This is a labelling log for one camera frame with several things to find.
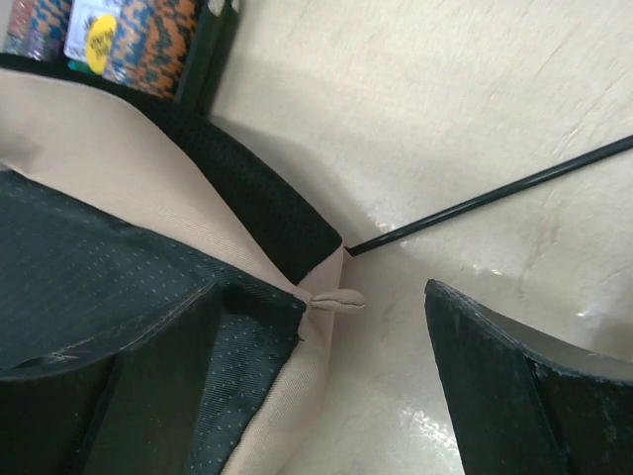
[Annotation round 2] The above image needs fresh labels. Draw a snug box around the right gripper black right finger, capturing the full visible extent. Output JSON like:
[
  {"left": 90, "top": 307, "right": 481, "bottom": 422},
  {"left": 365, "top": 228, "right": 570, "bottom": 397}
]
[{"left": 424, "top": 280, "right": 632, "bottom": 474}]

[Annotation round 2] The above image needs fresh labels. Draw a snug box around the yellow round chip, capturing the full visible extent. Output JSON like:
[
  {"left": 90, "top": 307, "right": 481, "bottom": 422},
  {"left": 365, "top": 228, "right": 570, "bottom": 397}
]
[{"left": 86, "top": 14, "right": 118, "bottom": 75}]

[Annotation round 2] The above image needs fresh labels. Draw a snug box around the black tent pole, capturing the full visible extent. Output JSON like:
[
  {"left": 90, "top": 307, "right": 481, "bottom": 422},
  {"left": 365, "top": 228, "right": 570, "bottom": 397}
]
[{"left": 347, "top": 135, "right": 632, "bottom": 257}]

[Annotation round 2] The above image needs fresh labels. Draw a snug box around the purple chip stack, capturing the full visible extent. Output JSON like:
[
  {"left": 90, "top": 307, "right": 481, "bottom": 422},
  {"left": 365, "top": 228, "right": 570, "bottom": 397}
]
[{"left": 2, "top": 0, "right": 72, "bottom": 62}]

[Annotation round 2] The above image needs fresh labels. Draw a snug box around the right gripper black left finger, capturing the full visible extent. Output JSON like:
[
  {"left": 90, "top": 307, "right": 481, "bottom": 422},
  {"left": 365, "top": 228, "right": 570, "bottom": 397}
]
[{"left": 1, "top": 284, "right": 222, "bottom": 474}]

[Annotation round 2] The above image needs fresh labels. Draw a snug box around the black poker chip case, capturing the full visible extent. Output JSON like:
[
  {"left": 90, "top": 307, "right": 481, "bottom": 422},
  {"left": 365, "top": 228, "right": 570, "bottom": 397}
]
[{"left": 1, "top": 1, "right": 240, "bottom": 116}]

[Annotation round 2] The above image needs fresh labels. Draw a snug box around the beige and black pet tent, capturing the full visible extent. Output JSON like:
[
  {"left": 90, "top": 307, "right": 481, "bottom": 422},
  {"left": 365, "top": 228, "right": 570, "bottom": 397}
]
[{"left": 1, "top": 55, "right": 364, "bottom": 474}]

